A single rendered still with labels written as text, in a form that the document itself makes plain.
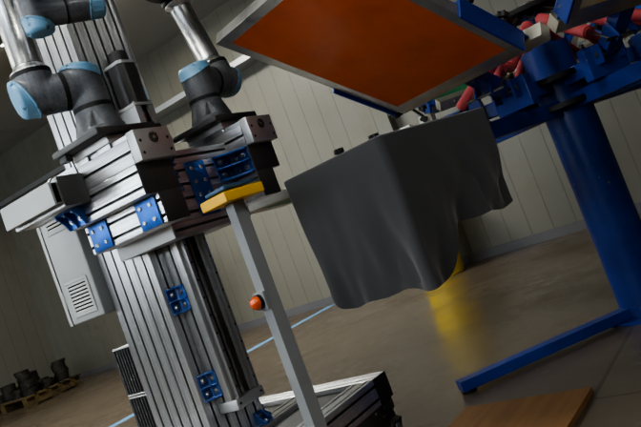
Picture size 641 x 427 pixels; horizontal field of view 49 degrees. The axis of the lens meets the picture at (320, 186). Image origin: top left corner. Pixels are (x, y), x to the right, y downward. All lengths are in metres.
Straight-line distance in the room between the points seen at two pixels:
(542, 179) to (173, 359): 4.53
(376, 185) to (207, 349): 0.83
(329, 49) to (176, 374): 1.16
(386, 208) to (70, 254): 1.17
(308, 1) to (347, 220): 0.64
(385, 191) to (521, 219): 4.66
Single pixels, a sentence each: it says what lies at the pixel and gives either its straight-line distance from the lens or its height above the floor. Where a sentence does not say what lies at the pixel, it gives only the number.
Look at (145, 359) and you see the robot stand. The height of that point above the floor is 0.57.
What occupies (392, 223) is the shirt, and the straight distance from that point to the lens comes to 1.90.
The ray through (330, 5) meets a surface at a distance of 2.11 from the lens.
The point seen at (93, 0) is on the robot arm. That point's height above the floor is 1.55.
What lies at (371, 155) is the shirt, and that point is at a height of 0.91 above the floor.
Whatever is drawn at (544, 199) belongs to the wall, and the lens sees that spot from 6.40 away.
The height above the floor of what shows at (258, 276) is 0.71.
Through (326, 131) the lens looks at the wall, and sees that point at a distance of 7.21.
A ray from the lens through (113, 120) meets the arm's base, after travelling 2.16.
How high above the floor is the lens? 0.77
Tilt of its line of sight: 3 degrees up
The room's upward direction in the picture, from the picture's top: 21 degrees counter-clockwise
